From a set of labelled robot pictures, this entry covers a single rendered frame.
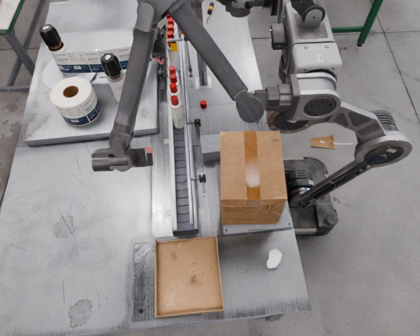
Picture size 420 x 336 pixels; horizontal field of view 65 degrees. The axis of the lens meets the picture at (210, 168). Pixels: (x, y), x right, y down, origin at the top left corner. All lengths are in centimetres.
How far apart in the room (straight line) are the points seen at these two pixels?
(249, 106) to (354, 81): 235
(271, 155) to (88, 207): 86
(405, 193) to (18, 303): 244
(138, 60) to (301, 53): 47
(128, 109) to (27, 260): 89
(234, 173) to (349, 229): 139
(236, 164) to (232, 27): 120
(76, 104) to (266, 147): 93
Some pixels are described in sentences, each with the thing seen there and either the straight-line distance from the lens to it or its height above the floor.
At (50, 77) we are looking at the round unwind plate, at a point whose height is 89.
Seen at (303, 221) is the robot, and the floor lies 24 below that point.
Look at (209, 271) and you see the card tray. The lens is 142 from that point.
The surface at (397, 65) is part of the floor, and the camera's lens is 355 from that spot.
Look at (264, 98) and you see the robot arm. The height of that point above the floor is 148.
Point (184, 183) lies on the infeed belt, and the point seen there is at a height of 88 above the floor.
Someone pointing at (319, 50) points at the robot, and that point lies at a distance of 108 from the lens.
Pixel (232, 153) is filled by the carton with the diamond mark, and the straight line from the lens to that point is 129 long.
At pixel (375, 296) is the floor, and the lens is 243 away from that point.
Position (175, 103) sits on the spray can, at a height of 107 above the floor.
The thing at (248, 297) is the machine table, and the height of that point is 83.
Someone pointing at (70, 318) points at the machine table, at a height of 83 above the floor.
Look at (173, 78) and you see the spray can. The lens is 161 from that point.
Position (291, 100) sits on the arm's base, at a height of 148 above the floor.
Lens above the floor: 222
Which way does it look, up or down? 61 degrees down
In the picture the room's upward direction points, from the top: 5 degrees counter-clockwise
